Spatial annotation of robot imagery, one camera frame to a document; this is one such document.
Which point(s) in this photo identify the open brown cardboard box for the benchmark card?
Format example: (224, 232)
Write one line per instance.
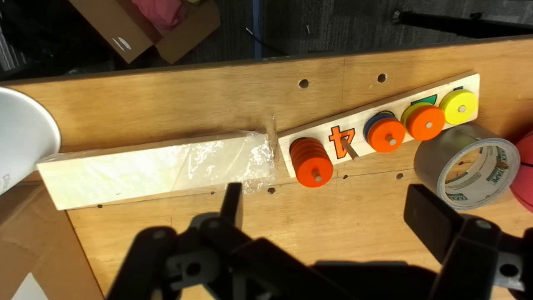
(119, 25)

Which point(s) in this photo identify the white paper cup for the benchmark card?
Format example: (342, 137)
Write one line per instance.
(23, 134)

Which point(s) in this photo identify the large brown cardboard box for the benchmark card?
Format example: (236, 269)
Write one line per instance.
(34, 250)

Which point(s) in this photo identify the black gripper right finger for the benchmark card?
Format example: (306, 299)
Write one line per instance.
(472, 255)

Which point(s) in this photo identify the grey duct tape roll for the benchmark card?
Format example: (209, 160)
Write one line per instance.
(434, 160)

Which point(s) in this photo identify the white plastic-wrapped wooden plank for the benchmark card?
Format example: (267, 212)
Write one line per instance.
(139, 172)

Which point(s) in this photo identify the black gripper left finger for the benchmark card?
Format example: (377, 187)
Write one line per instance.
(222, 260)

